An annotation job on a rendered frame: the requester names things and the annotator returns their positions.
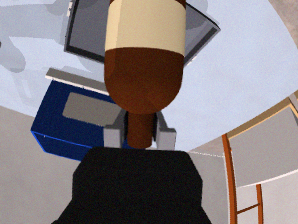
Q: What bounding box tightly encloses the brown bottle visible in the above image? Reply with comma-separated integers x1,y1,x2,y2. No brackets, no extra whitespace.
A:
104,0,186,149

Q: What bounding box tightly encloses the blue plastic crate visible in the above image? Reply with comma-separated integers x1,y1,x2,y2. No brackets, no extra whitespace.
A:
30,80,121,161

